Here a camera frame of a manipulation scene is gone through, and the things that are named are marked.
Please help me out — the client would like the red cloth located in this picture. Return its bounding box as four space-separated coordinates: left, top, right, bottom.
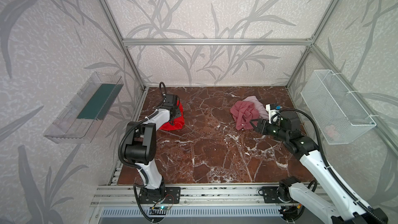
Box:
160 100 185 131

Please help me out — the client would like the dusty pink ribbed cloth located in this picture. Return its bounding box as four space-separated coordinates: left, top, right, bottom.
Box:
230 101 260 131

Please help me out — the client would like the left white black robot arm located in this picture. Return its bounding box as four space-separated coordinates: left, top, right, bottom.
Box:
118 94 182 190

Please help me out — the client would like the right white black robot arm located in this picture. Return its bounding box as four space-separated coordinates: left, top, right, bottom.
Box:
250 109 388 224

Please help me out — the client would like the light lilac cloth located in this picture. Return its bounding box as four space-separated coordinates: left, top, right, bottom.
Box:
244 95 269 119

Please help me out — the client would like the pink object in basket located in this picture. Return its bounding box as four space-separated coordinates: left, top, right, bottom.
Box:
325 125 340 140

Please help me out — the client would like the small green circuit board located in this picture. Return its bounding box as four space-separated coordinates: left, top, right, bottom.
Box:
150 205 173 211

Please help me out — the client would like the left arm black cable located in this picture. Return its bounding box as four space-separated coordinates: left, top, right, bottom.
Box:
117 81 169 223

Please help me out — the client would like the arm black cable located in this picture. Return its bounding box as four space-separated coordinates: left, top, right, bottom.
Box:
117 81 169 223
269 108 381 222

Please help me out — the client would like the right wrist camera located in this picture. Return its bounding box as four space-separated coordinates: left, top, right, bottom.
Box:
265 103 282 124

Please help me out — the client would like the white wire mesh basket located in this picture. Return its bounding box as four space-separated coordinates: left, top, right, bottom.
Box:
301 69 377 145

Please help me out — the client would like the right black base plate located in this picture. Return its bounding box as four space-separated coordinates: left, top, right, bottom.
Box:
257 186 299 205

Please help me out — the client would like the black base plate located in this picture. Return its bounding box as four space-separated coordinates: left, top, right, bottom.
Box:
257 186 299 205
138 187 181 204

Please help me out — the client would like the aluminium cage frame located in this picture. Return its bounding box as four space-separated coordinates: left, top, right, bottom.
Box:
86 0 398 156

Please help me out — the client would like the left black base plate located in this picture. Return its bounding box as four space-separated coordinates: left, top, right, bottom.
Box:
138 187 181 204

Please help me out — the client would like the clear plastic wall bin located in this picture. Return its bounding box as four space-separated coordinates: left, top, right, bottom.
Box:
44 72 124 144

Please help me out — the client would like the aluminium mounting rail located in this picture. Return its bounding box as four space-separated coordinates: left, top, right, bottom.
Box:
89 183 330 208

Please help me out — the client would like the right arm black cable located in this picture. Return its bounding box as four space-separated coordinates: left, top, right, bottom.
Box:
269 108 381 222

